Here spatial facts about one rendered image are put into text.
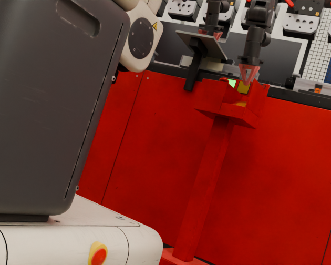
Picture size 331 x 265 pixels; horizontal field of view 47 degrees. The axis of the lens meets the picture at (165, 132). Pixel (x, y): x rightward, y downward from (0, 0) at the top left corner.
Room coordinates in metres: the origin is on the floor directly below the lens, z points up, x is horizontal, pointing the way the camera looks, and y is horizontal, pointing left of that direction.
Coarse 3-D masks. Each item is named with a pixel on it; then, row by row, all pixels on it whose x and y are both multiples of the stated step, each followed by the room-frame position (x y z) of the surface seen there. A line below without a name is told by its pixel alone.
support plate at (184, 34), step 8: (176, 32) 1.63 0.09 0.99; (184, 32) 1.62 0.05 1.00; (184, 40) 1.71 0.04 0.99; (208, 40) 1.61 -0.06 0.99; (216, 40) 1.60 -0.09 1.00; (208, 48) 1.72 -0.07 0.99; (216, 48) 1.68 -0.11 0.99; (208, 56) 1.84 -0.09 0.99; (216, 56) 1.79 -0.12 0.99; (224, 56) 1.76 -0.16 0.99
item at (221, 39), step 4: (220, 24) 1.85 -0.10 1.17; (224, 24) 1.84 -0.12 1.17; (228, 24) 1.83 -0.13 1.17; (224, 28) 1.84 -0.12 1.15; (228, 28) 1.83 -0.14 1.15; (208, 32) 1.87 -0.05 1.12; (212, 32) 1.86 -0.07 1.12; (224, 32) 1.83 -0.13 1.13; (228, 32) 1.83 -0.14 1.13; (224, 36) 1.83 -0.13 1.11; (220, 40) 1.85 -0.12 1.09; (224, 40) 1.84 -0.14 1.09
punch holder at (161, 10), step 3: (162, 0) 1.98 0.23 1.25; (165, 0) 2.00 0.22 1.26; (168, 0) 2.03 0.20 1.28; (162, 3) 1.99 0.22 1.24; (165, 3) 2.02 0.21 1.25; (162, 6) 2.00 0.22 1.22; (165, 6) 2.03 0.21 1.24; (159, 9) 1.98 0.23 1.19; (162, 9) 2.01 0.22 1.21; (159, 12) 1.99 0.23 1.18; (162, 12) 2.02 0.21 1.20; (156, 15) 2.03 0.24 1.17; (159, 15) 2.01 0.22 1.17; (162, 15) 2.03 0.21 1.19
